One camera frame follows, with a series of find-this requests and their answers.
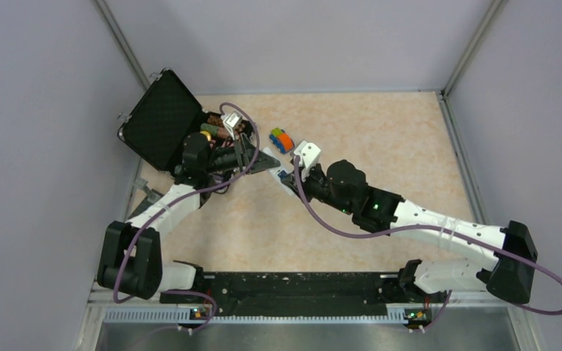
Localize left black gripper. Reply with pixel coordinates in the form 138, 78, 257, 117
204, 132, 280, 175

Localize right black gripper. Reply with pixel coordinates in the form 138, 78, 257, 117
283, 162, 355, 216

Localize white remote control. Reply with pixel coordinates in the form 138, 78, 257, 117
263, 147, 296, 197

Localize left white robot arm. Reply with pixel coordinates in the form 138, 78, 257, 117
97, 133, 280, 303

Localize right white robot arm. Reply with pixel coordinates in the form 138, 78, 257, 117
293, 160, 539, 305

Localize colourful toy brick car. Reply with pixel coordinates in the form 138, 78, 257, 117
269, 128, 295, 154

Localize yellow big blind button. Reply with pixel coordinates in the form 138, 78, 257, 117
200, 131, 212, 142

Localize black poker chip case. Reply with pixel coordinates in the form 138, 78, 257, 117
118, 69, 259, 189

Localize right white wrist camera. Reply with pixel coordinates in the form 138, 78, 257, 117
292, 140, 321, 168

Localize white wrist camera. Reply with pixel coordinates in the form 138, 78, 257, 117
292, 140, 321, 168
221, 112, 243, 140

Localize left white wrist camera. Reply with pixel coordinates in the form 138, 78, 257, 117
221, 112, 243, 140

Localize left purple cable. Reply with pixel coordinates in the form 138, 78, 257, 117
112, 102, 261, 335

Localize purple cable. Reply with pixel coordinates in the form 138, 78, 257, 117
112, 102, 261, 335
293, 154, 562, 333

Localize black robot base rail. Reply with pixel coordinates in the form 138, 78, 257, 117
160, 271, 446, 317

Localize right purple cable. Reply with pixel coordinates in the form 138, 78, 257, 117
293, 154, 562, 333

